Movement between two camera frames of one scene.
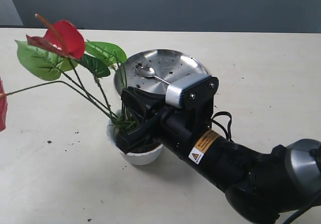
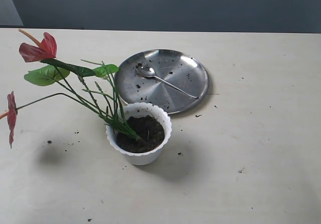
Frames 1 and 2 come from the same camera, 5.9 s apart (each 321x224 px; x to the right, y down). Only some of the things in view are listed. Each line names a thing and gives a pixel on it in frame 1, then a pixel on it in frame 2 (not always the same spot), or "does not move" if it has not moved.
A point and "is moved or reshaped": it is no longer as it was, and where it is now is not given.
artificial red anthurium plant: [60, 52] is moved or reshaped
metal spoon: [145, 70] does not move
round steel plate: [154, 69] does not move
